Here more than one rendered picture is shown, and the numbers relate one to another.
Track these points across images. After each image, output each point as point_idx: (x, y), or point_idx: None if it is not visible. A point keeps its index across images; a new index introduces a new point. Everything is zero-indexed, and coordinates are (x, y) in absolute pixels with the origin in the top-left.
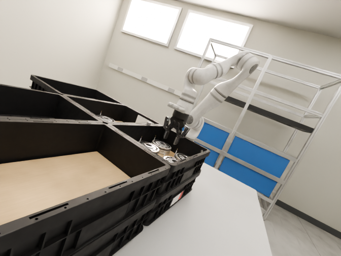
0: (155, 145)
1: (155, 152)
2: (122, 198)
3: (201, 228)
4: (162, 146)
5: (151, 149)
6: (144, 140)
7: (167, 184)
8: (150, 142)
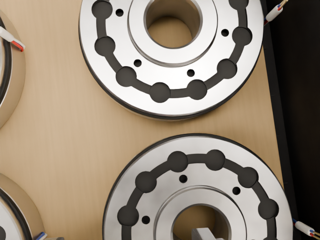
0: (176, 113)
1: (80, 9)
2: None
3: None
4: (154, 189)
5: (121, 5)
6: (298, 112)
7: None
8: (305, 218)
